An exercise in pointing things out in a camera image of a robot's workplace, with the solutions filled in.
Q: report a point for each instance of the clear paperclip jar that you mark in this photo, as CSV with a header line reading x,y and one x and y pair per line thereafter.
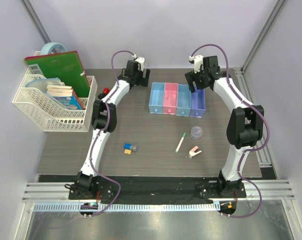
x,y
196,133

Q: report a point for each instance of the purple drawer box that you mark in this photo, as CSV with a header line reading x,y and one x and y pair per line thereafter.
x,y
198,105

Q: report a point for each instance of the clear blue plastic pouch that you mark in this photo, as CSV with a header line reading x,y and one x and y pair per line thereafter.
x,y
42,83

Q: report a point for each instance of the white mesh file organizer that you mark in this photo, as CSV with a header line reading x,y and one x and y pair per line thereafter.
x,y
48,113

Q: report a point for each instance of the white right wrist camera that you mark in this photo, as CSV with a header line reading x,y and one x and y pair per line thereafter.
x,y
197,62

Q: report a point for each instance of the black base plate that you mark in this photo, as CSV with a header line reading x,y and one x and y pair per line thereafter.
x,y
146,190

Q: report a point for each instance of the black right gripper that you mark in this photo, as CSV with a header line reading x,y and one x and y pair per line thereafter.
x,y
190,78

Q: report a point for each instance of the light blue drawer box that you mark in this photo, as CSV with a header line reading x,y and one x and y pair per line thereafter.
x,y
156,99

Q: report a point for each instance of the green white marker pen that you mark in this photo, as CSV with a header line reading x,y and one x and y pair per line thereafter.
x,y
180,142

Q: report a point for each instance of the green folder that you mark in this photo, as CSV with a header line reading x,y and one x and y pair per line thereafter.
x,y
66,66

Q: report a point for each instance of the light blue tape roll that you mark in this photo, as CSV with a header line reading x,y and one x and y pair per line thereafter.
x,y
50,46

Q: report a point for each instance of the pink drawer box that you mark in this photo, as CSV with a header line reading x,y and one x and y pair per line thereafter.
x,y
170,98

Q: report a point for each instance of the blue grey pencil sharpener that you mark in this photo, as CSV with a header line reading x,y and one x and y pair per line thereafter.
x,y
128,146

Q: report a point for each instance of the red black stamp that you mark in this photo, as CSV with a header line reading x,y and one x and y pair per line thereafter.
x,y
104,93

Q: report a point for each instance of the white slotted cable duct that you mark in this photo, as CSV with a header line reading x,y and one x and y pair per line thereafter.
x,y
85,207

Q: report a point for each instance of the pink staple remover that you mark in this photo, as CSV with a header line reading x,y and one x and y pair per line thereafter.
x,y
194,152

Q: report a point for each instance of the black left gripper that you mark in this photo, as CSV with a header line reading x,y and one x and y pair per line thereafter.
x,y
143,80

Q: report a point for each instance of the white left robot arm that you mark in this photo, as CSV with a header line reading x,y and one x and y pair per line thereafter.
x,y
104,122

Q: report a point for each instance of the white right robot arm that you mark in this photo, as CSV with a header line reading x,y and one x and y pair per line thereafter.
x,y
245,126

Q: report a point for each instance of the stack of notebooks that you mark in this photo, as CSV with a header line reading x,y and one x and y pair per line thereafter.
x,y
59,90

